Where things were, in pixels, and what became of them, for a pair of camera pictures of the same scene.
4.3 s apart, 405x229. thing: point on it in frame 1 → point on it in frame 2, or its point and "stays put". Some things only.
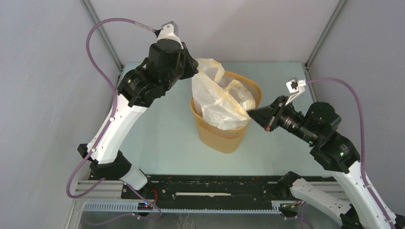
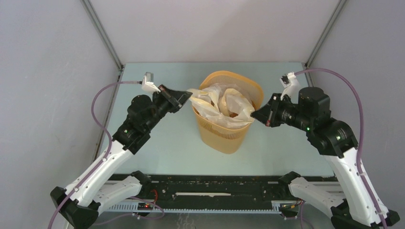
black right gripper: (267, 116) stays put
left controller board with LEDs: (144, 206) stays put
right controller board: (288, 207) stays put
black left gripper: (193, 65) → (176, 98)
